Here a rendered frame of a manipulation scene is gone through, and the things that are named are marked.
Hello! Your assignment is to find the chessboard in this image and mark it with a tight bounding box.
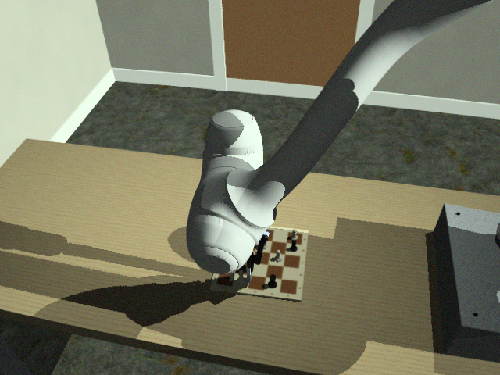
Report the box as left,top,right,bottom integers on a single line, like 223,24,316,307
209,226,309,302

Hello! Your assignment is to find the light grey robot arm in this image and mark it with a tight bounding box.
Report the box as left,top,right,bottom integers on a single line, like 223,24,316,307
186,0,494,274

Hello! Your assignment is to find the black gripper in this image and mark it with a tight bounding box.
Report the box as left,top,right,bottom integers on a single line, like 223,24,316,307
230,229,270,283

